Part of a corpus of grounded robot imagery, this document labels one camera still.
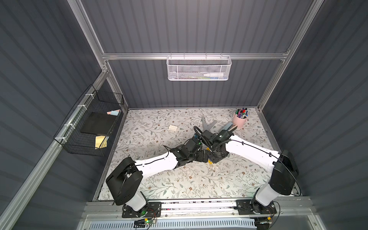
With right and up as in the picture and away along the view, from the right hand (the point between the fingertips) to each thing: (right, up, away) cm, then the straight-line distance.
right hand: (216, 159), depth 80 cm
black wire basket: (-68, +15, -18) cm, 72 cm away
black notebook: (-64, +21, -5) cm, 67 cm away
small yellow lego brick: (-5, 0, -7) cm, 9 cm away
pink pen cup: (+21, +25, +20) cm, 38 cm away
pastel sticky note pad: (-59, +27, +2) cm, 65 cm away
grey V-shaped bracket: (-3, +17, +26) cm, 31 cm away
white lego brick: (-27, +17, +25) cm, 40 cm away
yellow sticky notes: (-61, +12, -10) cm, 63 cm away
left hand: (-5, +2, +1) cm, 6 cm away
